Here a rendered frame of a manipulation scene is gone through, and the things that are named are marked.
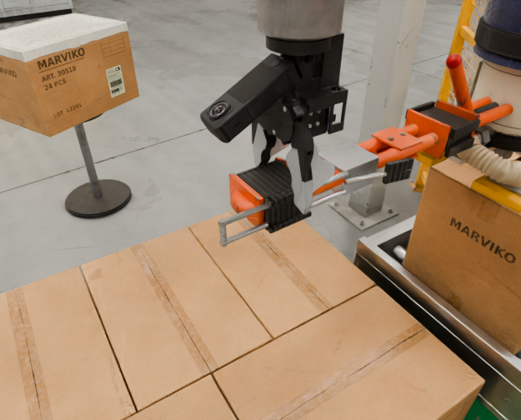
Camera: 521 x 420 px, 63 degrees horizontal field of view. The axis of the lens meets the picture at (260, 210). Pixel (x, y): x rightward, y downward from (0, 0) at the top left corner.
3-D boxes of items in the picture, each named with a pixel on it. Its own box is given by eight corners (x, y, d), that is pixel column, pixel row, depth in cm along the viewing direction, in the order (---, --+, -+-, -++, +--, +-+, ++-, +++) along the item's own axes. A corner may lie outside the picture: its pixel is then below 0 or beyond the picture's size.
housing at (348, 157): (345, 164, 69) (348, 139, 66) (377, 183, 64) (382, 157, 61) (312, 177, 66) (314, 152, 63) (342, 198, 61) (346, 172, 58)
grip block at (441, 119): (428, 127, 80) (435, 97, 76) (474, 147, 73) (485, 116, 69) (397, 138, 76) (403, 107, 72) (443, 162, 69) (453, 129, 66)
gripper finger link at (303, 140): (321, 180, 50) (308, 104, 47) (310, 184, 49) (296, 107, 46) (298, 177, 54) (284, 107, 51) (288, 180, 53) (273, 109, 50)
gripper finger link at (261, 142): (289, 170, 63) (308, 127, 56) (256, 182, 61) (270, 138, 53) (278, 155, 64) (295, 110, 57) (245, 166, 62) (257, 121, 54)
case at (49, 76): (49, 137, 202) (21, 52, 178) (-1, 118, 219) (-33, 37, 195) (140, 96, 243) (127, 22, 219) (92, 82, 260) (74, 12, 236)
